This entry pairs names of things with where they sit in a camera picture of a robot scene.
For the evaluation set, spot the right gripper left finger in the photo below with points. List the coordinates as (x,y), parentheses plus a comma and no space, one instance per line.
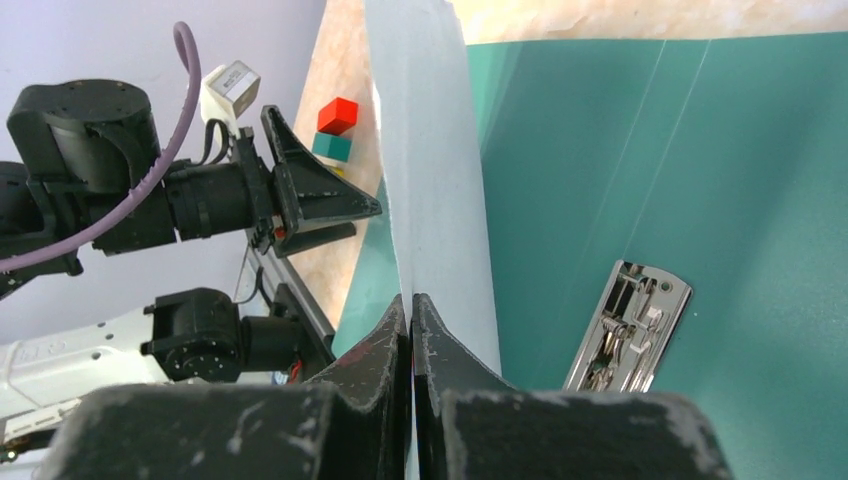
(357,423)

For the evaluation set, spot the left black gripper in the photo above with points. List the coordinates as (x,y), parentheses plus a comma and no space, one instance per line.
(316,205)

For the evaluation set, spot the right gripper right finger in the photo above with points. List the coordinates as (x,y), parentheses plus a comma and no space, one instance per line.
(443,369)

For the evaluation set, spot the printed paper sheet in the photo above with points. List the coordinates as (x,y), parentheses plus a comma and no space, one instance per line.
(432,166)

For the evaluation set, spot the green file folder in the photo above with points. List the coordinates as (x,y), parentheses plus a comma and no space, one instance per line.
(722,160)

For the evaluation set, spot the metal folder clip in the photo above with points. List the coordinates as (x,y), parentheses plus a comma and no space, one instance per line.
(630,330)

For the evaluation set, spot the green block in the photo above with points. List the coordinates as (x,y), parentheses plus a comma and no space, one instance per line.
(331,146)

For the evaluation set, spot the red block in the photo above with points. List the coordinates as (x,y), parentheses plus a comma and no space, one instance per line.
(338,116)

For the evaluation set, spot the aluminium frame rail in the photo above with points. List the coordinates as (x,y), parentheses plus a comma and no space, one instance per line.
(278,271)

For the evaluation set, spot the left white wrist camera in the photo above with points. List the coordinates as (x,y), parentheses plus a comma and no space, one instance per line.
(227,92)

